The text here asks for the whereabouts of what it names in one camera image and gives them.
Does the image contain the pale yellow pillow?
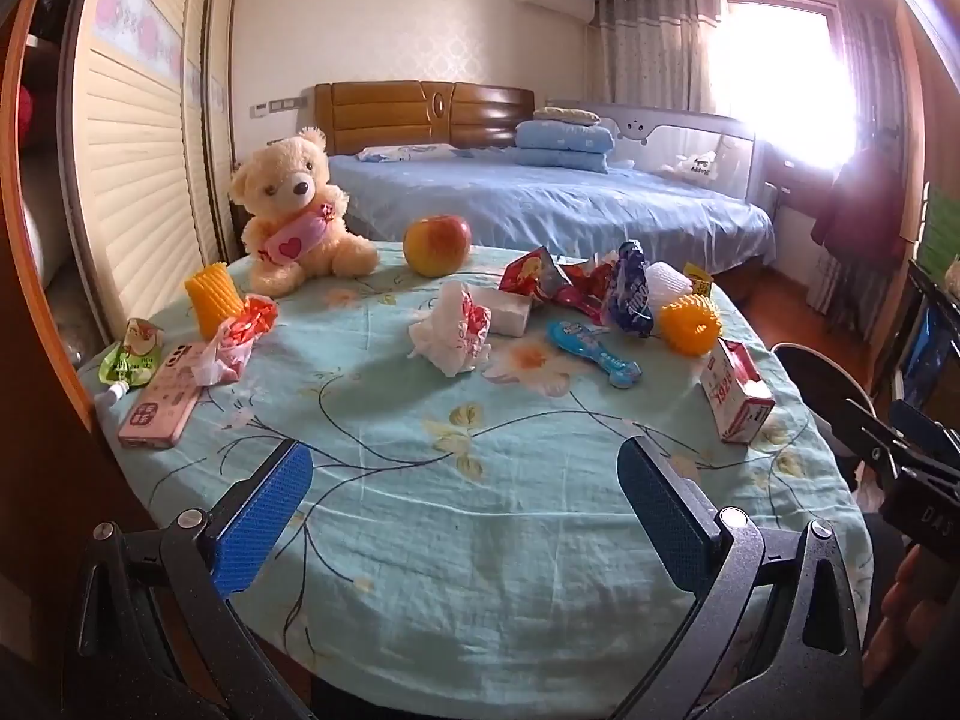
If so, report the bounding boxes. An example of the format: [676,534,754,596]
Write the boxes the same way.
[532,105,601,127]

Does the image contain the blue silver snack wrapper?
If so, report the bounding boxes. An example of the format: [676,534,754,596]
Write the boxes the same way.
[604,240,655,338]

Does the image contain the yellow corn toy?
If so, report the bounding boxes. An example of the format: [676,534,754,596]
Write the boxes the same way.
[184,261,247,340]

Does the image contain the blue toy handle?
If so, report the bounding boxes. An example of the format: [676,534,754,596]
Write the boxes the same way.
[546,319,644,389]

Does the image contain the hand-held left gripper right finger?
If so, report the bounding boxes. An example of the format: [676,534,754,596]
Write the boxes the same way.
[615,435,863,720]

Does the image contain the white tissue pack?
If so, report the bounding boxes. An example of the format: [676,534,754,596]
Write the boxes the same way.
[469,286,535,336]

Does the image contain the red foil snack packet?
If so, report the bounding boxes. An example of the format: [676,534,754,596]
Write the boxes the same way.
[555,259,623,320]

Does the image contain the red snack packet yellow print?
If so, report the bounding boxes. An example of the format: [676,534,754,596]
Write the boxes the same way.
[499,246,578,308]

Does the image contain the floral turquoise tablecloth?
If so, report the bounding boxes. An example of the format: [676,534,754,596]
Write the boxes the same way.
[75,240,875,698]

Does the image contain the red coat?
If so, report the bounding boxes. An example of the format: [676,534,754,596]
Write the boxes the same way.
[810,150,912,316]

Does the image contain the wooden cabinet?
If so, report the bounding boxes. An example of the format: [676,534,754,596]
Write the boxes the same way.
[0,0,102,466]

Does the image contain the pink phone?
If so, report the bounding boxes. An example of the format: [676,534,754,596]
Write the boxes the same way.
[118,341,218,449]

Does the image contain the folded blue quilt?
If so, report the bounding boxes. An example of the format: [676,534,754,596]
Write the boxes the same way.
[514,118,616,173]

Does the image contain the white foam fruit net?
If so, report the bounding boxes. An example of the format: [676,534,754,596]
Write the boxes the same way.
[646,260,695,308]

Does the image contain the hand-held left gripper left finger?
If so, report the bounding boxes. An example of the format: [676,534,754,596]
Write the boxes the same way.
[64,439,316,720]

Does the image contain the red white milk carton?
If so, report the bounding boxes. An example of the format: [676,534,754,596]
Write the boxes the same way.
[701,337,777,443]

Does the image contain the green drink pouch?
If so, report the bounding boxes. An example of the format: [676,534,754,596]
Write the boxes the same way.
[97,317,166,400]

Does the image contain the crumpled white red wrapper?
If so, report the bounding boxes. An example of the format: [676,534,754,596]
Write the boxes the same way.
[407,281,494,378]

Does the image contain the bed with blue sheet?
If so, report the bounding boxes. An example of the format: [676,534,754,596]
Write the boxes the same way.
[322,142,777,278]

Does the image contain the red white candy wrapper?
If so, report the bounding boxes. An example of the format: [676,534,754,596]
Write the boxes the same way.
[191,296,280,387]

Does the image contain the red yellow apple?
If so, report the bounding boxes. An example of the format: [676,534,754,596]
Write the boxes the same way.
[403,214,473,278]

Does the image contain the white bed guard rail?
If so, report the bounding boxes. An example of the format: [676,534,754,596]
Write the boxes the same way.
[546,97,766,203]

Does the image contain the wall switch panel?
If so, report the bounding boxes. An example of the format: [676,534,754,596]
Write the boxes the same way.
[251,95,310,119]

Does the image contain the wooden nightstand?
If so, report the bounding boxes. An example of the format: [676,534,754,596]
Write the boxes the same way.
[227,191,252,256]

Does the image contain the wooden headboard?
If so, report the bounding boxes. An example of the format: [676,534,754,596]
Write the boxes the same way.
[313,80,537,158]

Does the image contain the cream louvred wardrobe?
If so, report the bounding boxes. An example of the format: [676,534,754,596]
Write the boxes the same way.
[60,0,241,346]

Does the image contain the light blue pillow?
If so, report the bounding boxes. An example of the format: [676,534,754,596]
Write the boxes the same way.
[356,144,473,164]

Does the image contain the beige teddy bear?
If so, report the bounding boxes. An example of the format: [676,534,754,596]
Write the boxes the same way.
[229,127,380,297]

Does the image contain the round trash bin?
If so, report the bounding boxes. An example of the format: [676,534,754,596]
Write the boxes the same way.
[771,341,886,481]

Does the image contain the person's right hand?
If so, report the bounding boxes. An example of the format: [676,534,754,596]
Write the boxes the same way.
[877,544,960,661]

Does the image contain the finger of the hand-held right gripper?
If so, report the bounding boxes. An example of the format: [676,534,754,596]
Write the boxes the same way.
[889,399,960,466]
[814,388,905,470]

